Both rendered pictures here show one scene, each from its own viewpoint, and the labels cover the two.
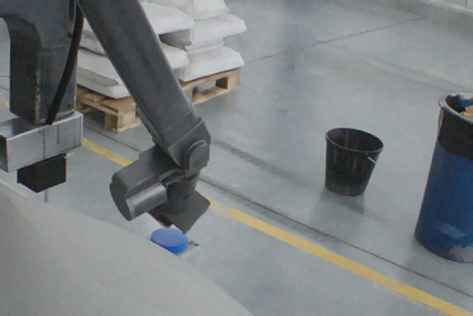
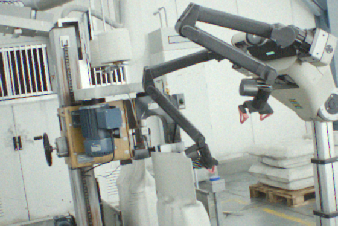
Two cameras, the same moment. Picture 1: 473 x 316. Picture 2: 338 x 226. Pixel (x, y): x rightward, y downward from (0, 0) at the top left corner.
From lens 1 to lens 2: 1.90 m
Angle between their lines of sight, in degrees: 41
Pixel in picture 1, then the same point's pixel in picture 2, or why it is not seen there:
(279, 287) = not seen: outside the picture
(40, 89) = (168, 133)
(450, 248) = not seen: outside the picture
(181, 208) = (207, 161)
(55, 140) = (175, 147)
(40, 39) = (166, 120)
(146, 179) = (191, 149)
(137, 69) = (175, 118)
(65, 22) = not seen: hidden behind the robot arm
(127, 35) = (170, 110)
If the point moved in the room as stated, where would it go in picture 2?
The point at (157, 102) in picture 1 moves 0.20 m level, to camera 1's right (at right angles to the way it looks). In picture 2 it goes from (184, 127) to (218, 124)
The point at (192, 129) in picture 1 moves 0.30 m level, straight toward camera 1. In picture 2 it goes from (197, 134) to (166, 144)
